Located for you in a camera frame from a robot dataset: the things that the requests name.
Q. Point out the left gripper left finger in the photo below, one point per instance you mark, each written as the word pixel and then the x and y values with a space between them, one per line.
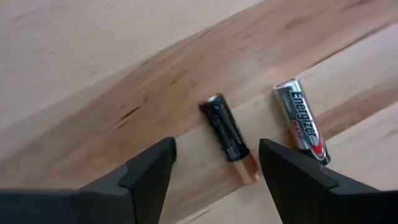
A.
pixel 140 193

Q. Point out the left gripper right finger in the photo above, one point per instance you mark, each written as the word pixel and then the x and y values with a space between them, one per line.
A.
pixel 295 193

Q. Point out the silver AA battery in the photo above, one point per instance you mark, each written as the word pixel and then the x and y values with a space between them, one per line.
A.
pixel 298 118

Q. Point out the black copper AA battery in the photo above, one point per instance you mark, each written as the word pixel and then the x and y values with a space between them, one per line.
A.
pixel 225 130

